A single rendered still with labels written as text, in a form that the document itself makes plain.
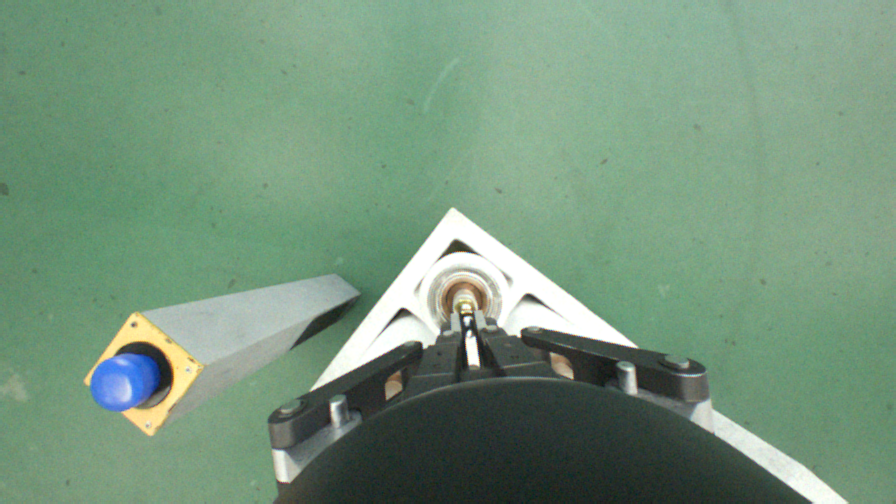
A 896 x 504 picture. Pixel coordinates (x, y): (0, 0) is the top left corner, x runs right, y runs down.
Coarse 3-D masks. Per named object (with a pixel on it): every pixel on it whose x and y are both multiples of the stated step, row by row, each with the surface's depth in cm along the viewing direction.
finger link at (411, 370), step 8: (440, 328) 14; (448, 328) 14; (424, 352) 11; (416, 360) 10; (464, 360) 11; (408, 368) 10; (416, 368) 10; (464, 368) 11; (400, 376) 11; (408, 376) 10
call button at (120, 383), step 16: (96, 368) 17; (112, 368) 17; (128, 368) 17; (144, 368) 18; (96, 384) 17; (112, 384) 17; (128, 384) 17; (144, 384) 17; (96, 400) 17; (112, 400) 17; (128, 400) 17; (144, 400) 18
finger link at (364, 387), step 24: (384, 360) 10; (408, 360) 10; (336, 384) 8; (360, 384) 8; (384, 384) 9; (288, 408) 7; (312, 408) 7; (360, 408) 8; (288, 432) 7; (312, 432) 7
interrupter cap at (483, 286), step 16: (448, 272) 24; (464, 272) 24; (480, 272) 24; (432, 288) 24; (448, 288) 24; (464, 288) 24; (480, 288) 24; (496, 288) 23; (432, 304) 24; (448, 304) 24; (480, 304) 24; (496, 304) 24; (432, 320) 24; (448, 320) 24; (496, 320) 23
